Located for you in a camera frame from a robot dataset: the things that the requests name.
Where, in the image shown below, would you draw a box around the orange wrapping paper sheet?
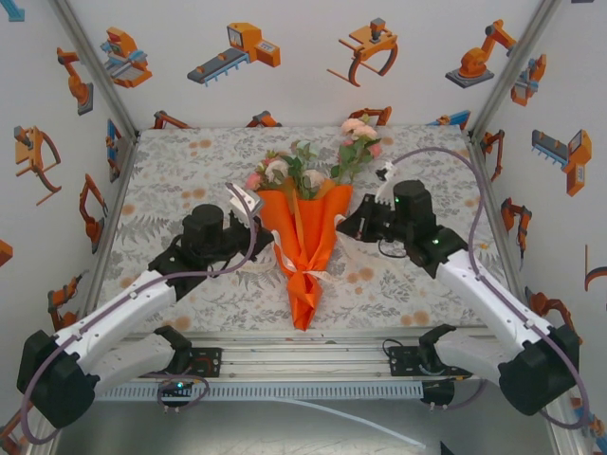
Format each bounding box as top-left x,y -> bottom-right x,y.
255,177 -> 356,332

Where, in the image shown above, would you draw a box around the pink rose leafy flower stem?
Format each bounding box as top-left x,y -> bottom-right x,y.
330,135 -> 384,187

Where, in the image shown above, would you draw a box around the small pink bloom flower stem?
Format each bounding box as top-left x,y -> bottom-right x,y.
244,150 -> 291,193

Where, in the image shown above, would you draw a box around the cream ribbon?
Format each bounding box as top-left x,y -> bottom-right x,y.
269,212 -> 355,285

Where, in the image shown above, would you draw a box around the mint green flower stem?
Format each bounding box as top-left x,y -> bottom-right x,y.
284,140 -> 320,200

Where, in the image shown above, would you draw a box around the floral patterned tablecloth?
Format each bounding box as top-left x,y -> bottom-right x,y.
89,125 -> 527,336

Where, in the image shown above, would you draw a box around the black controller board green light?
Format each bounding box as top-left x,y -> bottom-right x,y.
157,378 -> 195,404

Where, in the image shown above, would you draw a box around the black connector block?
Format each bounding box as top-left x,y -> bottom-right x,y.
421,381 -> 456,409

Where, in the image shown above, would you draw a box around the thin white tube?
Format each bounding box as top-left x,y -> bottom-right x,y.
279,396 -> 428,450

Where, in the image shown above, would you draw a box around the thin black left gripper cable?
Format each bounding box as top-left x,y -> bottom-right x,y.
207,254 -> 239,280

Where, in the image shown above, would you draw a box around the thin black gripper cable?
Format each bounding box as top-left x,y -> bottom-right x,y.
207,254 -> 239,280
377,235 -> 410,260

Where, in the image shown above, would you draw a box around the thin black right gripper cable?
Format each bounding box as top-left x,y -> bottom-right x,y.
377,235 -> 410,260

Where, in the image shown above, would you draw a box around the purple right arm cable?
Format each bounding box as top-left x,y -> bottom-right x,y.
386,146 -> 591,430

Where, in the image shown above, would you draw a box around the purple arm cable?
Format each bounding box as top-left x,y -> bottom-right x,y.
386,146 -> 591,430
21,182 -> 260,446

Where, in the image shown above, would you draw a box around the aluminium side rail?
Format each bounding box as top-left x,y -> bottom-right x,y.
70,132 -> 141,345
467,135 -> 537,340

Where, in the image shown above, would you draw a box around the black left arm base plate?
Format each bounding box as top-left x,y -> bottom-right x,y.
188,347 -> 224,379

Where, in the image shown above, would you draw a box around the aluminium table frame rails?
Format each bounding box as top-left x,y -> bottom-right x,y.
45,329 -> 563,383

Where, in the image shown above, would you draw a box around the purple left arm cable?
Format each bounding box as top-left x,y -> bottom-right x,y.
21,182 -> 260,446

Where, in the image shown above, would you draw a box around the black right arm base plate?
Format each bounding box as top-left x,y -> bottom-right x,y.
388,344 -> 428,378

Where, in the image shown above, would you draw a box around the slotted grey cable duct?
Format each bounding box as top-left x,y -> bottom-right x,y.
64,382 -> 425,402

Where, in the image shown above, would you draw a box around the aluminium corner post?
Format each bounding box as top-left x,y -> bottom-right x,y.
468,0 -> 564,138
46,0 -> 139,138

